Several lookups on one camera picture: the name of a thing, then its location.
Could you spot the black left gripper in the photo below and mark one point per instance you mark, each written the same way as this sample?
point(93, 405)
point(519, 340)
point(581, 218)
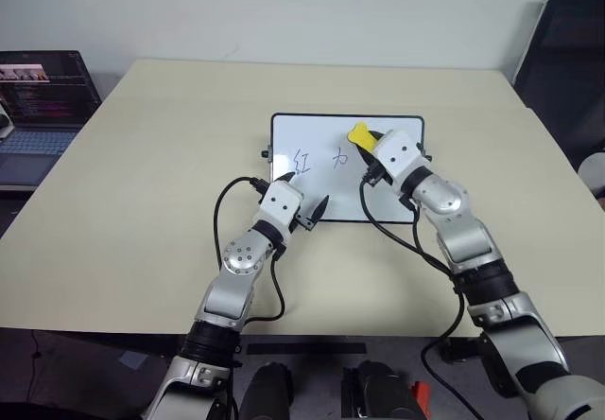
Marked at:
point(303, 223)

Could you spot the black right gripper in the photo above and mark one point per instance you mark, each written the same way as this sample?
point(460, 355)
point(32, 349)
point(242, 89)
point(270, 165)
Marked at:
point(375, 171)

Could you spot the yellow whiteboard eraser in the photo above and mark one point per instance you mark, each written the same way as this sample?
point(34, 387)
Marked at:
point(362, 137)

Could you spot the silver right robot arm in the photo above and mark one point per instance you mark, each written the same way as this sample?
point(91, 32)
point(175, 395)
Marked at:
point(465, 245)

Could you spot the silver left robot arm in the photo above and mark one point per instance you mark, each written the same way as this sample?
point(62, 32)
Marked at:
point(238, 259)

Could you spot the small black-framed whiteboard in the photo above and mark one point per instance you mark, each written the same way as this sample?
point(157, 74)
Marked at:
point(326, 169)

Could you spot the dark rounded shape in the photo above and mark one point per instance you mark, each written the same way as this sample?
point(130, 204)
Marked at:
point(380, 391)

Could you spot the grey rounded object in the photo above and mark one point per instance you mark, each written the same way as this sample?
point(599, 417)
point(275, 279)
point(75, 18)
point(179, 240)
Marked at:
point(593, 174)

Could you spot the red plastic part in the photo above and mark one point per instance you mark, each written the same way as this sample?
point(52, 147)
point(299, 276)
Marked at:
point(421, 398)

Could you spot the open grey laptop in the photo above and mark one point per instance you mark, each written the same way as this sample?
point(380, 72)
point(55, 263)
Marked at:
point(38, 108)

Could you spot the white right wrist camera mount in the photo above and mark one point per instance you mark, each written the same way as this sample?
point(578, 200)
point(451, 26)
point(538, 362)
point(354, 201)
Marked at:
point(396, 151)

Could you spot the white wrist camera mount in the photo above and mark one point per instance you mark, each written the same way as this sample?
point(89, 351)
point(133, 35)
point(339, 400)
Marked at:
point(396, 151)
point(281, 205)

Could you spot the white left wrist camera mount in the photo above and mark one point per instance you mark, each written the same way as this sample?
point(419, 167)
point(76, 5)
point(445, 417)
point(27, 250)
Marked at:
point(281, 205)

